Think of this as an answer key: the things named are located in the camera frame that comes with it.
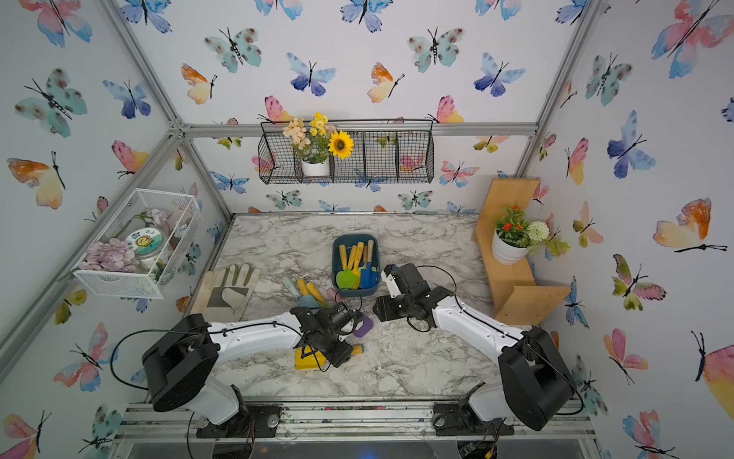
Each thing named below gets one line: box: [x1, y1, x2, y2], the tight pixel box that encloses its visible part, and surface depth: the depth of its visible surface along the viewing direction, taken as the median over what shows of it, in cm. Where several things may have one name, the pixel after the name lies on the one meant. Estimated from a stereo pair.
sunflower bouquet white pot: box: [281, 111, 355, 177], surface depth 86 cm
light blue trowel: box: [281, 276, 321, 309], surface depth 95 cm
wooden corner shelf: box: [471, 177, 572, 327], surface depth 95 cm
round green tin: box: [125, 226, 166, 262], surface depth 67 cm
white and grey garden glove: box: [190, 262, 261, 324], surface depth 100 cm
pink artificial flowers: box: [78, 238, 141, 273], surface depth 61 cm
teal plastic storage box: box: [331, 233, 382, 298], surface depth 103 cm
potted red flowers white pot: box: [491, 201, 571, 266], surface depth 88 cm
